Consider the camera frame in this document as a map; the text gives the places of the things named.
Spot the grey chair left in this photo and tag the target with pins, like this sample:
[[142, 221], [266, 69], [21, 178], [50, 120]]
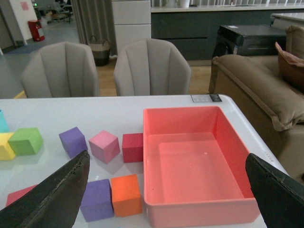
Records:
[[62, 69]]

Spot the red foam block centre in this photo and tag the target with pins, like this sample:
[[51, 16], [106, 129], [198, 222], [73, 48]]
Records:
[[12, 197]]

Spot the white cabinet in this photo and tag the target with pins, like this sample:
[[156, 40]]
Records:
[[132, 21]]

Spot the pink foam block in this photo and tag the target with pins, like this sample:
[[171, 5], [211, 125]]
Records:
[[104, 146]]

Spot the grey chair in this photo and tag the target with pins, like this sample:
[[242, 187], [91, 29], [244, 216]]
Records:
[[62, 69], [151, 67]]

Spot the green foam block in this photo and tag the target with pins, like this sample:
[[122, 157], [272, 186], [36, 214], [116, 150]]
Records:
[[26, 141]]

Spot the purple foam block near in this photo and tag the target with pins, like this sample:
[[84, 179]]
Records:
[[97, 201]]

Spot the brown cushion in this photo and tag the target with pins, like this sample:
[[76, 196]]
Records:
[[291, 68]]

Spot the dark red foam block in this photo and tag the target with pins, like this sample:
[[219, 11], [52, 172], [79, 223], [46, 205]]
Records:
[[132, 147]]

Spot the orange foam block right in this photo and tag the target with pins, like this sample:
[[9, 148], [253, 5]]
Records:
[[126, 196]]

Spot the grey curtain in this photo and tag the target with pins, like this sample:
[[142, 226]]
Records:
[[95, 18]]

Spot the red bin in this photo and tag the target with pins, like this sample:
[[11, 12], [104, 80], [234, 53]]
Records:
[[36, 30]]

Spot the purple foam block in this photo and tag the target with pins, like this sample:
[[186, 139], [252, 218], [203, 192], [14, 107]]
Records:
[[97, 201], [73, 142]]

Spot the brown sofa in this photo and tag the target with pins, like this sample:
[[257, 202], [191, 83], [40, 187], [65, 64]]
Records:
[[273, 106]]

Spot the dark grey counter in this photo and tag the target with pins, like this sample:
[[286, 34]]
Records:
[[194, 30]]

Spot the grey chair right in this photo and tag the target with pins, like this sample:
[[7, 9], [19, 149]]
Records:
[[151, 67]]

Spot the purple foam block far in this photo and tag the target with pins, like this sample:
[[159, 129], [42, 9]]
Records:
[[73, 142]]

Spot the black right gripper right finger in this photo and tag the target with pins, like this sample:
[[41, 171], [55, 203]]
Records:
[[280, 198]]

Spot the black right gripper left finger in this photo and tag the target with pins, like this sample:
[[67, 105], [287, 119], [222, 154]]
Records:
[[55, 202]]

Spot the teal plastic bin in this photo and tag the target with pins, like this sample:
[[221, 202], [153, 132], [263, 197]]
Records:
[[3, 124]]

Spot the woven basket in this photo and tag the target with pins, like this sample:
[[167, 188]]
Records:
[[101, 50]]

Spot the table label sticker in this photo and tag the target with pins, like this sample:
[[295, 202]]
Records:
[[206, 98]]

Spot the pink plastic bin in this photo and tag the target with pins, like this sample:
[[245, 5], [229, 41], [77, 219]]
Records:
[[194, 169]]

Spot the yellow foam block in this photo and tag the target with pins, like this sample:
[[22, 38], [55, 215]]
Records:
[[6, 151]]

